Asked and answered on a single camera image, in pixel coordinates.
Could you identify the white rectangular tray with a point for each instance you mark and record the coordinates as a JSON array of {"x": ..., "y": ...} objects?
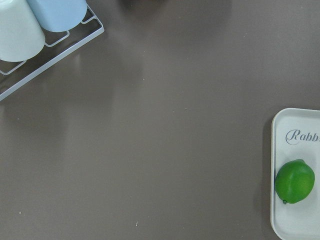
[{"x": 295, "y": 134}]

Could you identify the light blue cup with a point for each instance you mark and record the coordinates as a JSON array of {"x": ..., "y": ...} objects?
[{"x": 58, "y": 15}]

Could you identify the green lime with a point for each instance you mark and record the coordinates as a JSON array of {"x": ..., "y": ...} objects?
[{"x": 294, "y": 181}]

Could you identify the pale mint white cup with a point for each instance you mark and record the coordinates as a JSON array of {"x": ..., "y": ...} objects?
[{"x": 21, "y": 37}]

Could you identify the white wire cup rack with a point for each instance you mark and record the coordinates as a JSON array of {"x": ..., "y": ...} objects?
[{"x": 14, "y": 75}]

